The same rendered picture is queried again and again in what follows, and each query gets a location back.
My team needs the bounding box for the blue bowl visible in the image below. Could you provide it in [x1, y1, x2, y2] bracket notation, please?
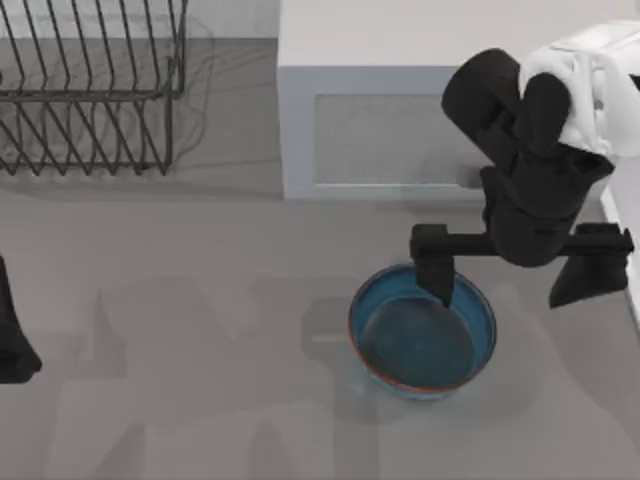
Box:
[348, 263, 498, 402]

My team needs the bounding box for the pale grey cabinet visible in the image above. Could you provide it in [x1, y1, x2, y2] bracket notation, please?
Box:
[276, 0, 551, 203]

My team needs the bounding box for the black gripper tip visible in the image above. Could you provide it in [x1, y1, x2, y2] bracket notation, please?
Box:
[0, 255, 43, 386]

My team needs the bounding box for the dark wire dish rack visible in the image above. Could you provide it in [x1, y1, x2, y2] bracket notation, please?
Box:
[0, 0, 191, 178]

